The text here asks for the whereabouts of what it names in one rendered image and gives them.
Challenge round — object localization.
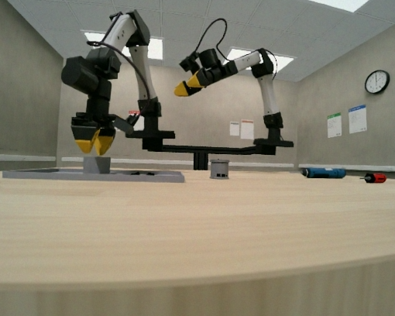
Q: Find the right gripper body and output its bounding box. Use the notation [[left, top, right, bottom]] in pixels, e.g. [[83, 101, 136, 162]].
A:
[[70, 98, 116, 142]]

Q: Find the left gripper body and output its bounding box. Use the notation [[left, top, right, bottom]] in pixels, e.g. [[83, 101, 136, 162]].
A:
[[179, 67, 213, 97]]

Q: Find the grey l-shaped bracket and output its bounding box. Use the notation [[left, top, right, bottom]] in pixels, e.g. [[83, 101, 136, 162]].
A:
[[83, 156, 117, 174]]

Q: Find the red and black screwdriver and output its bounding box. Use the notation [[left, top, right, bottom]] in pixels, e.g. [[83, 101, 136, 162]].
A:
[[359, 173, 386, 184]]

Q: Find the grey cylinder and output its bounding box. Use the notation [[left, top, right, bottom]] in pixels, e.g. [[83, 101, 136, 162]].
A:
[[209, 159, 230, 180]]

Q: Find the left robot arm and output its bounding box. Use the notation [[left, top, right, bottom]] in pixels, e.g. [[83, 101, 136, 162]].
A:
[[179, 48, 293, 143]]

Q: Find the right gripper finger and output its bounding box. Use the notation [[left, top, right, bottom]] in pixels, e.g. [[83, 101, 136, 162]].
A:
[[75, 129, 100, 153], [94, 136, 113, 156]]

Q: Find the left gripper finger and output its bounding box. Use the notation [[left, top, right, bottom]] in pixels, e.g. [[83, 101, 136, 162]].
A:
[[187, 71, 204, 88], [173, 81, 188, 97]]

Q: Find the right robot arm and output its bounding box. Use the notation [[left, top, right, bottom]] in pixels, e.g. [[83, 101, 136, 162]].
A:
[[61, 10, 174, 135]]

